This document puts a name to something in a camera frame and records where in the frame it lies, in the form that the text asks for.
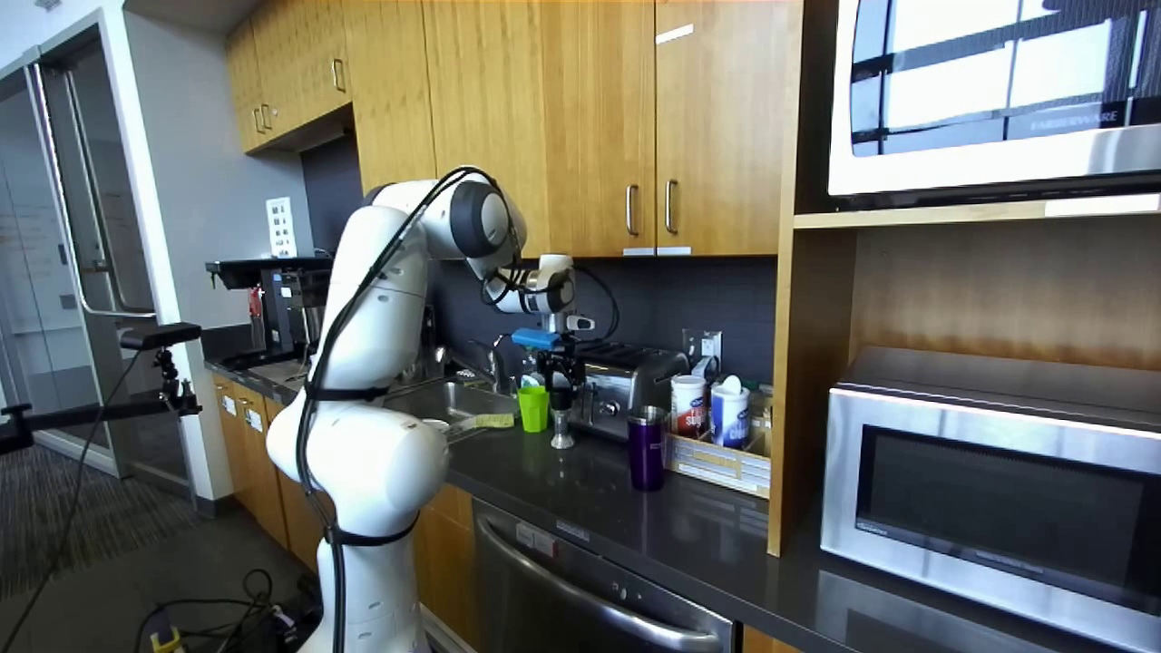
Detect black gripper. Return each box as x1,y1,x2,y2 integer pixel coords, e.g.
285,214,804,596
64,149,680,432
539,346,589,421

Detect wooden seasoning rack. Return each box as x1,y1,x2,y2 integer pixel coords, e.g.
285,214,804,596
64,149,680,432
669,430,771,501

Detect clear jar green lid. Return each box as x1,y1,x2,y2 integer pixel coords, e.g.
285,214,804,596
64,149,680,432
748,381,776,456

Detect green plastic cup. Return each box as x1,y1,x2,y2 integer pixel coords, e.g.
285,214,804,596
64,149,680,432
516,381,556,437

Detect stainless steel toaster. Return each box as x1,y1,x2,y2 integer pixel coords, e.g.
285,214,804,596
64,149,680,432
567,340,682,445

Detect chrome faucet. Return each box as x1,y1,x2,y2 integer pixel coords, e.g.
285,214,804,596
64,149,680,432
487,333,516,393

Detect stainless steel sink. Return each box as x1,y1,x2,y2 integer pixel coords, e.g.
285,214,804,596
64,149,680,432
438,374,517,430

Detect purple travel tumbler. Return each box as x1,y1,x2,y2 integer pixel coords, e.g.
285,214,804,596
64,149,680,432
623,404,672,492

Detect red white paper cup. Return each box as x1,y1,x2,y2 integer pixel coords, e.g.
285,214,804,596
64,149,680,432
669,369,710,440

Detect white dishwasher sticker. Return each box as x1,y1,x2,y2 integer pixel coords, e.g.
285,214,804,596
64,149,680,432
510,518,561,560

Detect stainless steel dishwasher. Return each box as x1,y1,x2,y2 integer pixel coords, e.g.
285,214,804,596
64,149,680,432
467,492,744,653

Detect wooden microwave shelf unit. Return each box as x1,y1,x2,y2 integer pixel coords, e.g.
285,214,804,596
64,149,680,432
735,0,1161,653

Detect black coffee machine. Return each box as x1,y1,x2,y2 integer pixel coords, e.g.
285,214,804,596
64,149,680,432
203,254,336,366

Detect wooden upper cabinets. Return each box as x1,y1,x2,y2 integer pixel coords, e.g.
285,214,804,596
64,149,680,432
226,0,800,262

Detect wooden base cabinet with drawer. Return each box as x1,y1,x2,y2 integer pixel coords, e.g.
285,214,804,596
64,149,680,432
735,622,800,653

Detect stainless microwave black door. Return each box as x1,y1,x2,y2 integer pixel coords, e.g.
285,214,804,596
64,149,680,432
816,349,1161,653

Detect stainless microwave reflective glass door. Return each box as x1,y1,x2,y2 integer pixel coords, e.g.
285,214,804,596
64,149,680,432
822,0,1161,200

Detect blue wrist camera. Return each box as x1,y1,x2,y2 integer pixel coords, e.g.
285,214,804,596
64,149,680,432
510,323,567,355

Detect white wall notice paper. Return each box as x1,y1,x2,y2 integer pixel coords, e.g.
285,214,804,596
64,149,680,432
263,196,302,262

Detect black floor cables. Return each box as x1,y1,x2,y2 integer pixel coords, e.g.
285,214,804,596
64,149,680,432
127,563,319,653

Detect black camera tripod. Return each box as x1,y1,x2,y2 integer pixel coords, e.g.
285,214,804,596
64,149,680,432
0,318,205,461

